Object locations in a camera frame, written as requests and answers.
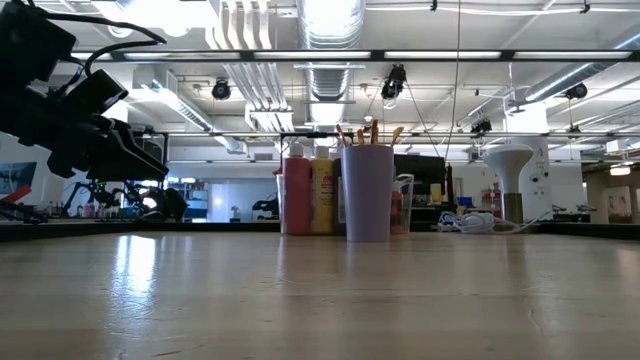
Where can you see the clear plastic bin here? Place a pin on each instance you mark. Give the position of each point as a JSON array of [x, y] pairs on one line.
[[409, 200]]

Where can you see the red angled bar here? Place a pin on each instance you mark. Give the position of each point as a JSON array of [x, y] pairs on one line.
[[15, 194]]

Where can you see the orange-tipped paint brush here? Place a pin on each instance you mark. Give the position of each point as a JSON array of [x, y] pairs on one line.
[[396, 134]]

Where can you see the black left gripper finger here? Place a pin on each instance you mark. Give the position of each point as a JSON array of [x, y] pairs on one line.
[[132, 135], [125, 162]]

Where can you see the blue background box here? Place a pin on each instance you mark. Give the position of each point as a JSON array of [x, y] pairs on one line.
[[466, 201]]

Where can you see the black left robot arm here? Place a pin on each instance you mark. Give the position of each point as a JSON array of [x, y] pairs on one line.
[[30, 40]]

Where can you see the small dark red paint bottle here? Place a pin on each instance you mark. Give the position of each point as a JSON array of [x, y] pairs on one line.
[[397, 212]]

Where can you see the black background monitor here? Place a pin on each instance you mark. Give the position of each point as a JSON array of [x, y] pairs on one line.
[[420, 175]]

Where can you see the black ceiling spotlight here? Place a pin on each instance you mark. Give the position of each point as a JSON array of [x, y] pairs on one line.
[[221, 90], [481, 126], [576, 91], [394, 82]]

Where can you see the lavender plastic cup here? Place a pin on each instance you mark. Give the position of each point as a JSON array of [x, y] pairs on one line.
[[367, 200]]

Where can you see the white mushroom lamp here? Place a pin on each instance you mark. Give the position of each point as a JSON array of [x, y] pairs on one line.
[[507, 160]]

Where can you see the black linear ceiling light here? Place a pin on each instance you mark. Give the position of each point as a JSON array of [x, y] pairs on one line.
[[320, 55]]

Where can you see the blue background shelf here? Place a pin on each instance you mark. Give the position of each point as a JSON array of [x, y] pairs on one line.
[[197, 202]]

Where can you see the white printed column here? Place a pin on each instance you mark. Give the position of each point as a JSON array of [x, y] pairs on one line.
[[542, 190]]

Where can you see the white rectangular ceiling duct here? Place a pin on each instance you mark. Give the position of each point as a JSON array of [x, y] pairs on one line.
[[170, 100]]

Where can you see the large red paint bottle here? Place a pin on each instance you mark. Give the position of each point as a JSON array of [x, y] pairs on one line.
[[296, 200]]

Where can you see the black background robot arm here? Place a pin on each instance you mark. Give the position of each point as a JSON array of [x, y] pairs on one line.
[[125, 197]]

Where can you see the large yellow paint bottle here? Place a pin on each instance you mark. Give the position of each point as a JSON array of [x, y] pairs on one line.
[[322, 200]]

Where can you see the silver ceiling air duct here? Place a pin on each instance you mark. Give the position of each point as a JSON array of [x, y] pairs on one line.
[[330, 80]]

